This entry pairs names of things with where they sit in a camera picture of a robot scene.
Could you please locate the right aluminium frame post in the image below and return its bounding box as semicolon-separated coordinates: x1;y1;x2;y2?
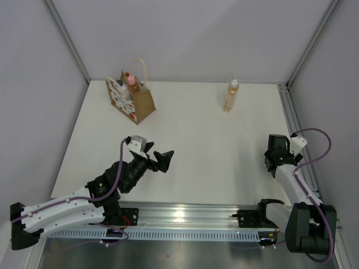
286;0;343;89

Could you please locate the amber liquid clear bottle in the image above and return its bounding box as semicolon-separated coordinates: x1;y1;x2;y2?
223;79;239;112

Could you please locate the left aluminium frame post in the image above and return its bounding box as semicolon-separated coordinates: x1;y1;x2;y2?
42;0;91;85

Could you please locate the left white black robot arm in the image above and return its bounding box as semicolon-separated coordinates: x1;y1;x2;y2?
10;136;174;251

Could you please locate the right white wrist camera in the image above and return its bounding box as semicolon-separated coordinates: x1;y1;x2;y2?
289;133;307;156

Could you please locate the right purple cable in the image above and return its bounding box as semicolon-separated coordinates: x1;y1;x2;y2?
259;128;336;263

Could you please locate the aluminium frame post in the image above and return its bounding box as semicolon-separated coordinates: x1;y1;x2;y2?
286;0;343;89
42;0;91;85

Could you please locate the aluminium mounting rail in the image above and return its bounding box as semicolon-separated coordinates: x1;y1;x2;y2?
36;202;343;232

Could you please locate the purple cable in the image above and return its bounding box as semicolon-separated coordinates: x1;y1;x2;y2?
11;137;132;249
259;128;336;263

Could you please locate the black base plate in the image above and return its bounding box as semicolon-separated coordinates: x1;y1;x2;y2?
88;207;140;226
232;210;277;228

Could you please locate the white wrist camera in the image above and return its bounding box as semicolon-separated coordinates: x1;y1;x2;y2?
125;136;147;158
289;133;307;156

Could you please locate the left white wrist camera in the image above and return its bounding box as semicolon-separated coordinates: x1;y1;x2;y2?
125;136;147;158

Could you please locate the right side aluminium rail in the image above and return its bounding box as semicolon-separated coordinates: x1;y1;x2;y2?
277;82;323;199

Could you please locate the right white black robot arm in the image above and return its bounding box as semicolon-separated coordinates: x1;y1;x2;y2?
255;133;337;257

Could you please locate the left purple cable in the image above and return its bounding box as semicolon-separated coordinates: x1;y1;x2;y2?
11;137;132;249

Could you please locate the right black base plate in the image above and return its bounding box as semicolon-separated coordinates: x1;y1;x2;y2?
232;210;277;228

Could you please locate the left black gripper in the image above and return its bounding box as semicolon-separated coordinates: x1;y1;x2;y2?
123;142;173;193

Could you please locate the pink capped small bottle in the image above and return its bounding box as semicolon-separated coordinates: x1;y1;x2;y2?
127;75;140;95

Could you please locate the brown canvas tote bag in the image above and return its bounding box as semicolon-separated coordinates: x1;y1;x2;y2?
105;58;156;125

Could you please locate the white bottle black cap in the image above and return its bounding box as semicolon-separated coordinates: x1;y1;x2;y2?
116;80;132;100

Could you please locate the white slotted cable duct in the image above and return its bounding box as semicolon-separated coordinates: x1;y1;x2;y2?
50;227;260;242

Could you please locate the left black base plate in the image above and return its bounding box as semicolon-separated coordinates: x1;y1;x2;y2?
88;207;140;226

